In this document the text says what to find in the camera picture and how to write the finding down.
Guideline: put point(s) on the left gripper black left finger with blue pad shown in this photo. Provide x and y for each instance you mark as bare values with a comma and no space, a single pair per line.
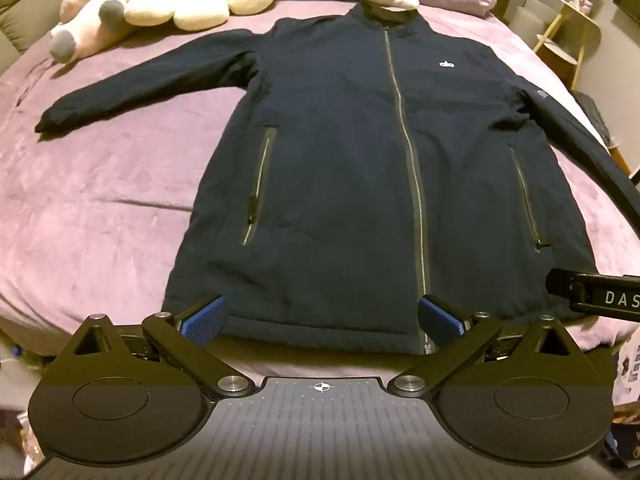
182,339

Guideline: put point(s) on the pink plush toy grey feet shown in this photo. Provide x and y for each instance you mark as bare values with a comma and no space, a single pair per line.
87,27

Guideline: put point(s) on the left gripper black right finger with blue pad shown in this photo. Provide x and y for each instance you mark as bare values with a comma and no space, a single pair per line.
460,340

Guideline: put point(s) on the dark navy zip jacket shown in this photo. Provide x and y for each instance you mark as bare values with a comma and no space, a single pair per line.
371,161

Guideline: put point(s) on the white waste bin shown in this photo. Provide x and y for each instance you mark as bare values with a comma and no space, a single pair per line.
531,20

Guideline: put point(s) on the yellow side table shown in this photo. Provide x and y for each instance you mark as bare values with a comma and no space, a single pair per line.
567,37

